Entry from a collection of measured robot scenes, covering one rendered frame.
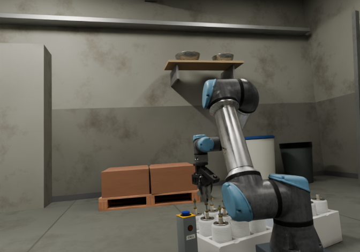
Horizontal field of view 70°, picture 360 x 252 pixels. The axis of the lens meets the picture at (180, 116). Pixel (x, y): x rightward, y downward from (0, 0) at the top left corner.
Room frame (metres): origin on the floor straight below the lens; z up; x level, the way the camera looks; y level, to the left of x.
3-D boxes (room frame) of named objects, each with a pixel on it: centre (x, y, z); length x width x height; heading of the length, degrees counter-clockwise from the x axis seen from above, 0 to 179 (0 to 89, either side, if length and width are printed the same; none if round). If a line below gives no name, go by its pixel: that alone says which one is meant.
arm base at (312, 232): (0.85, -0.33, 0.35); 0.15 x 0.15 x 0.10
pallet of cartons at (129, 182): (3.37, 0.44, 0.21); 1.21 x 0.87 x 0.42; 103
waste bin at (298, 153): (4.08, -1.77, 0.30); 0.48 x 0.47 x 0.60; 13
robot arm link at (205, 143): (1.36, -0.14, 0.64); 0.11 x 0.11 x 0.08; 9
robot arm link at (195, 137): (1.45, -0.10, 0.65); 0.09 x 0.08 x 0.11; 9
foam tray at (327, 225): (1.77, -0.69, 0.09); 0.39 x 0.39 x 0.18; 29
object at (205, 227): (1.44, -0.11, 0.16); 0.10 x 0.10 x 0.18
